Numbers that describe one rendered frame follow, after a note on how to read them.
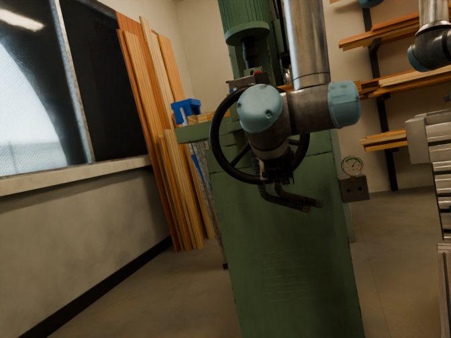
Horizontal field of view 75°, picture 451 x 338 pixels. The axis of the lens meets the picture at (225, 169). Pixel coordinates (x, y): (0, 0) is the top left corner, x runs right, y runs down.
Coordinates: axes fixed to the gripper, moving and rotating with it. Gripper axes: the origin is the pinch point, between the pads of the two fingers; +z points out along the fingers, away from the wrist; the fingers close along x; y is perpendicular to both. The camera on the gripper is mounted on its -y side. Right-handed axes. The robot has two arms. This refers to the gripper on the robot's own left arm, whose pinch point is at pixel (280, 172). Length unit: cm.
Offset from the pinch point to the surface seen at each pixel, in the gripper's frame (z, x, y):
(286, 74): 24, 6, -53
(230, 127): 4.6, -14.2, -19.8
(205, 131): 12.2, -25.5, -25.1
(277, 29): 22, 5, -77
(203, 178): 97, -56, -44
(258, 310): 46, -17, 34
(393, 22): 137, 101, -181
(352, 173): 18.3, 20.9, -4.0
